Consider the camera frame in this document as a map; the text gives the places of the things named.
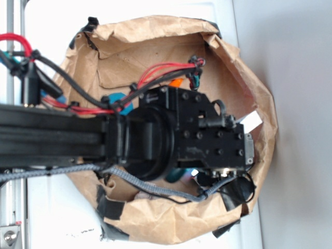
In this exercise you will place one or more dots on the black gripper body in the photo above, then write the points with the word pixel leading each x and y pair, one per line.
pixel 205 136

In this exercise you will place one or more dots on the dark green plastic pickle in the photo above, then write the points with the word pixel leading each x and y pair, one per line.
pixel 175 175

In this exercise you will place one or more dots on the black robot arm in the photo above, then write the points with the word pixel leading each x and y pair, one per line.
pixel 32 137

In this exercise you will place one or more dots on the white paper tag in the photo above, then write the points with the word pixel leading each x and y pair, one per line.
pixel 251 121

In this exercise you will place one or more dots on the orange plastic carrot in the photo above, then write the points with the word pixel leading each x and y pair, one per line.
pixel 176 83

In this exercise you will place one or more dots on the crumpled grey paper wad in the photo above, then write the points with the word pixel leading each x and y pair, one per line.
pixel 143 195

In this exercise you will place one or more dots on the blue foam ball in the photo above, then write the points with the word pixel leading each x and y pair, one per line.
pixel 118 96

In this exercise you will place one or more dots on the brown paper bag bin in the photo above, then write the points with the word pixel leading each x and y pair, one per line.
pixel 106 58

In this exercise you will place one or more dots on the aluminium frame rail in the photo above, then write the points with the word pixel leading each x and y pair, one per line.
pixel 14 232

